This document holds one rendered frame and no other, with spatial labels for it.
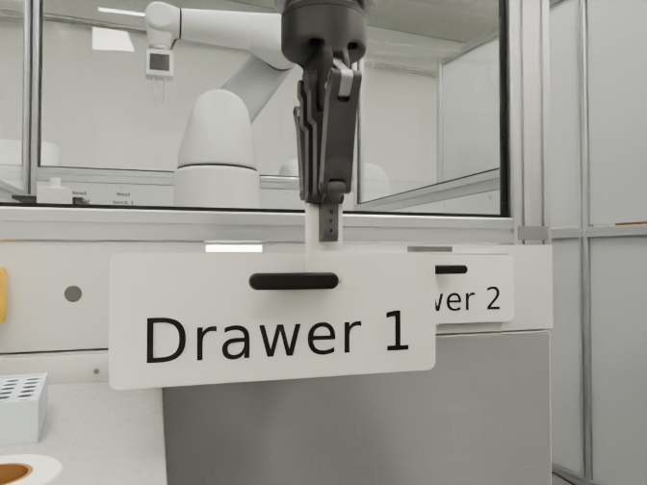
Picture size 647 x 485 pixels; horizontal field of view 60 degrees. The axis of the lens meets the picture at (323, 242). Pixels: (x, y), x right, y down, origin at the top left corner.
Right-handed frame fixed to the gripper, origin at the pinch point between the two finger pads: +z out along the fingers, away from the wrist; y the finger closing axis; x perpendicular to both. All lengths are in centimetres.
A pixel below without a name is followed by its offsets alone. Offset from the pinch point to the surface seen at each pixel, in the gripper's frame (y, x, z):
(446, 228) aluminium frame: 35.3, -31.5, -3.4
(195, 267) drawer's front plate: 1.1, 10.8, 2.0
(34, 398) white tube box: 10.2, 24.6, 14.2
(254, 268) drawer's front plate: 1.1, 5.9, 2.2
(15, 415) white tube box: 8.4, 25.7, 15.1
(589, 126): 137, -152, -51
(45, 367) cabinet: 34.9, 27.9, 15.8
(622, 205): 122, -154, -18
